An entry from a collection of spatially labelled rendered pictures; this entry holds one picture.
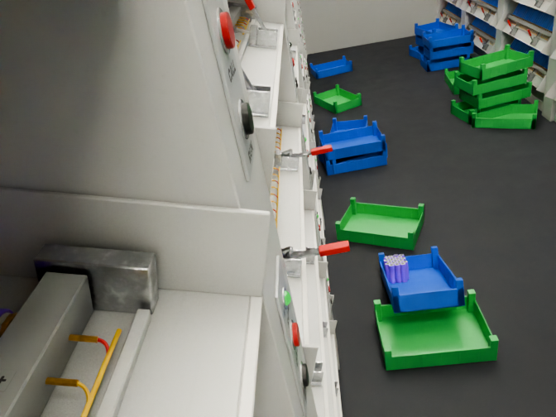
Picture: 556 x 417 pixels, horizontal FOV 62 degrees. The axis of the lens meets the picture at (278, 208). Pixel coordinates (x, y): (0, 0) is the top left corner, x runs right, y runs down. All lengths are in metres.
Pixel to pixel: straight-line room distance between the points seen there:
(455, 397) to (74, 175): 1.24
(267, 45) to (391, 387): 0.98
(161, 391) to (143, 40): 0.13
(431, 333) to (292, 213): 0.91
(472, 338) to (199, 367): 1.32
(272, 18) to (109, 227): 0.70
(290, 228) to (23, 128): 0.46
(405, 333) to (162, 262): 1.30
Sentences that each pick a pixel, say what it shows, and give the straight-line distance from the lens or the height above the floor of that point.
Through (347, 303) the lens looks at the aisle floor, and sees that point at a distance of 1.59.
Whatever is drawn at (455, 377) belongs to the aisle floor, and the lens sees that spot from 1.40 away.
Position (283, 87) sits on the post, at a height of 0.84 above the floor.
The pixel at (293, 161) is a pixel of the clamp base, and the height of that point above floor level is 0.77.
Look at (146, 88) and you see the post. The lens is 0.19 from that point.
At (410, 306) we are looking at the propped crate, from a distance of 1.41.
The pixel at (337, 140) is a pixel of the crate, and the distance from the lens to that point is 2.46.
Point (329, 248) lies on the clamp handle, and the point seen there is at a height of 0.78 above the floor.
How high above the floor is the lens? 1.11
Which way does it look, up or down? 31 degrees down
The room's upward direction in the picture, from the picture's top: 12 degrees counter-clockwise
